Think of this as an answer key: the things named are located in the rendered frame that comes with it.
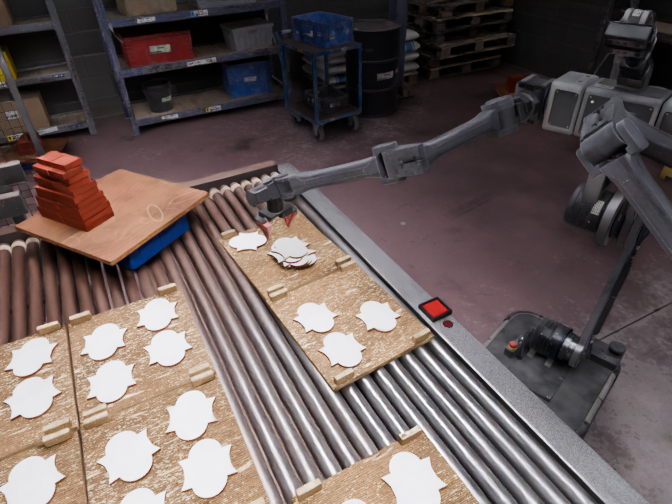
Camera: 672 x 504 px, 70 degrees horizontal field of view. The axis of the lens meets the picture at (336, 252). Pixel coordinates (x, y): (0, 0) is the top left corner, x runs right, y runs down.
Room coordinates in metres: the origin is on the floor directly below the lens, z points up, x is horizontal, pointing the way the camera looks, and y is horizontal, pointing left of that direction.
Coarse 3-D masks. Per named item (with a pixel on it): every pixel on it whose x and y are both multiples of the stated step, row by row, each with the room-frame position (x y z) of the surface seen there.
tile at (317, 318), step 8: (304, 304) 1.12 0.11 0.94; (312, 304) 1.12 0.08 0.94; (320, 304) 1.12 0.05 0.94; (304, 312) 1.09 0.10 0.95; (312, 312) 1.09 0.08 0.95; (320, 312) 1.09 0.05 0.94; (328, 312) 1.08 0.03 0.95; (296, 320) 1.05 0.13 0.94; (304, 320) 1.05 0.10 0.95; (312, 320) 1.05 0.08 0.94; (320, 320) 1.05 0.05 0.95; (328, 320) 1.05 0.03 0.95; (304, 328) 1.03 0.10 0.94; (312, 328) 1.02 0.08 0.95; (320, 328) 1.02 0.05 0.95; (328, 328) 1.02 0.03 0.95
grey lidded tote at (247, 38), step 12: (228, 24) 5.65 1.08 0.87; (240, 24) 5.63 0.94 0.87; (252, 24) 5.61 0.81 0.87; (264, 24) 5.60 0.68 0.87; (228, 36) 5.55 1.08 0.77; (240, 36) 5.47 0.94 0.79; (252, 36) 5.55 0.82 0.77; (264, 36) 5.63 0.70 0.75; (240, 48) 5.48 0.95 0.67; (252, 48) 5.56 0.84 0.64
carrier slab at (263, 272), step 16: (272, 224) 1.60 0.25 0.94; (304, 224) 1.60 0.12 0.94; (224, 240) 1.51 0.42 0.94; (272, 240) 1.49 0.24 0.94; (304, 240) 1.49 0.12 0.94; (320, 240) 1.48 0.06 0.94; (240, 256) 1.40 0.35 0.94; (256, 256) 1.40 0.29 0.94; (320, 256) 1.38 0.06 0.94; (336, 256) 1.38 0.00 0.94; (256, 272) 1.30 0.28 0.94; (272, 272) 1.30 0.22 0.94; (288, 272) 1.30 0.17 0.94; (304, 272) 1.30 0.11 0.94; (320, 272) 1.29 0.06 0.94; (256, 288) 1.22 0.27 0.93; (288, 288) 1.21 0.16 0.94
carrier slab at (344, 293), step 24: (312, 288) 1.21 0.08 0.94; (336, 288) 1.21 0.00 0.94; (360, 288) 1.20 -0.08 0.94; (288, 312) 1.10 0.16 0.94; (336, 312) 1.09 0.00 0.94; (408, 312) 1.08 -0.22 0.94; (312, 336) 0.99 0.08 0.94; (360, 336) 0.99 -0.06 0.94; (384, 336) 0.98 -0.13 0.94; (408, 336) 0.98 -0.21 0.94; (432, 336) 0.98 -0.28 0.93; (312, 360) 0.90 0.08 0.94; (384, 360) 0.89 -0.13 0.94
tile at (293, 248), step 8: (280, 240) 1.43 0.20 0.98; (288, 240) 1.43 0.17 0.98; (296, 240) 1.42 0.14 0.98; (280, 248) 1.38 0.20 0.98; (288, 248) 1.38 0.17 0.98; (296, 248) 1.38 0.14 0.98; (304, 248) 1.37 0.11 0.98; (288, 256) 1.33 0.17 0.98; (296, 256) 1.33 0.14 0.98; (304, 256) 1.34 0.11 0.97
